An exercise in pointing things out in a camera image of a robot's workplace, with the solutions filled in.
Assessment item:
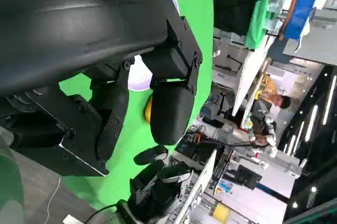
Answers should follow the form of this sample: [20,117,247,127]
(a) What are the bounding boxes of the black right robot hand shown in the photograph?
[128,147,192,209]

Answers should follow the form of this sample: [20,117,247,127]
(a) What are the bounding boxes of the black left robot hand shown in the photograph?
[0,0,203,177]

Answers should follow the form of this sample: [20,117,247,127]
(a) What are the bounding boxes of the white desk panel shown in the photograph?
[231,35,276,117]
[173,149,220,224]

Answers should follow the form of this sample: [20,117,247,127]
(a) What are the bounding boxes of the orange white toy bread roll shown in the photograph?
[143,96,154,124]

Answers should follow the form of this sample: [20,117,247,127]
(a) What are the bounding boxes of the lilac plate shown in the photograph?
[127,0,180,92]

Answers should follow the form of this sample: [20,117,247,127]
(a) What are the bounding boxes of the black monitor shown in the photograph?
[235,165,262,191]

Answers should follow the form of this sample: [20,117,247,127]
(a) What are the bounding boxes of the black office chair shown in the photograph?
[215,92,233,120]

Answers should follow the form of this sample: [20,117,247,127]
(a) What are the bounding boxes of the white humanoid robot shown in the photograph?
[247,117,279,158]

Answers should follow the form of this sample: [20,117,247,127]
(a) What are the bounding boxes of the person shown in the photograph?
[250,73,292,135]

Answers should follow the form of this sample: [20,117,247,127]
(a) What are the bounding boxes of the hanging green cloth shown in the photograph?
[244,0,308,51]

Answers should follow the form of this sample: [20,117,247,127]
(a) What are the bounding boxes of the blue bag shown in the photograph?
[285,0,322,41]

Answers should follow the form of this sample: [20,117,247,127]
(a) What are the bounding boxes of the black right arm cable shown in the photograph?
[86,204,120,224]

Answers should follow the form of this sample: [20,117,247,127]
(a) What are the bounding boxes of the white floor cable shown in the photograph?
[46,176,62,224]

